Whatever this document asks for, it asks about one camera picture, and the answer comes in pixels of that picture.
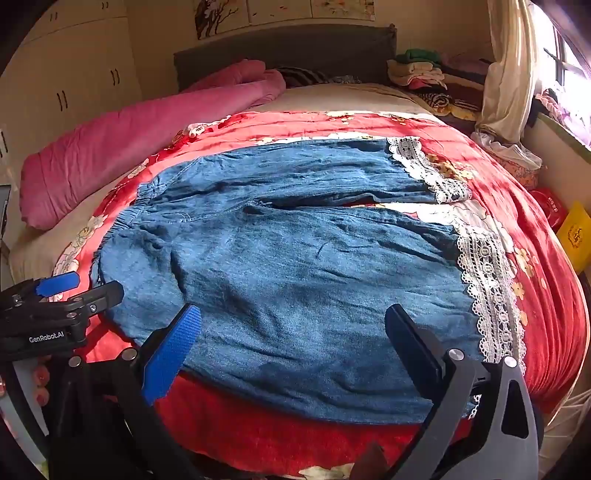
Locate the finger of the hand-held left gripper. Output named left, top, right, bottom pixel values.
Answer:
left=0, top=271, right=81, bottom=311
left=68, top=280, right=125, bottom=320

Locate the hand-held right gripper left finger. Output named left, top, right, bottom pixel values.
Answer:
left=51, top=303, right=218, bottom=480

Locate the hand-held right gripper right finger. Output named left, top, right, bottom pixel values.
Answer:
left=385, top=303, right=543, bottom=480

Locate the blue denim pants lace trim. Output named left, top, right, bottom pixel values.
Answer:
left=90, top=137, right=527, bottom=425

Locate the red floral blanket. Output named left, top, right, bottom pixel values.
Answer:
left=53, top=110, right=589, bottom=480

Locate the pink quilt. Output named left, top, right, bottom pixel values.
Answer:
left=19, top=59, right=287, bottom=230

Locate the red bag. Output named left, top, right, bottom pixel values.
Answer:
left=529, top=188, right=569, bottom=232

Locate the yellow bag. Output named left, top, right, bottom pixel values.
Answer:
left=556, top=200, right=591, bottom=278

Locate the white crumpled cloth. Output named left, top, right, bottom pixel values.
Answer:
left=471, top=131, right=544, bottom=169

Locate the white wardrobe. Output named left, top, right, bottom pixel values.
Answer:
left=0, top=0, right=144, bottom=162

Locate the pile of folded clothes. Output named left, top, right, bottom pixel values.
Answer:
left=387, top=47, right=496, bottom=121

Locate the purple floral cloth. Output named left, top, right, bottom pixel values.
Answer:
left=536, top=89, right=591, bottom=149

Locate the dark striped cloth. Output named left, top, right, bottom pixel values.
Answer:
left=276, top=67, right=331, bottom=88

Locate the cream curtain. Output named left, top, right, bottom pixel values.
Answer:
left=475, top=0, right=548, bottom=144

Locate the grey headboard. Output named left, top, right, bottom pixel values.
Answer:
left=174, top=25, right=398, bottom=92

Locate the window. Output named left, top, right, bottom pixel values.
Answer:
left=531, top=0, right=591, bottom=95

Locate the floral wall painting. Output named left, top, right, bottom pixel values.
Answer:
left=310, top=0, right=378, bottom=20
left=194, top=0, right=252, bottom=40

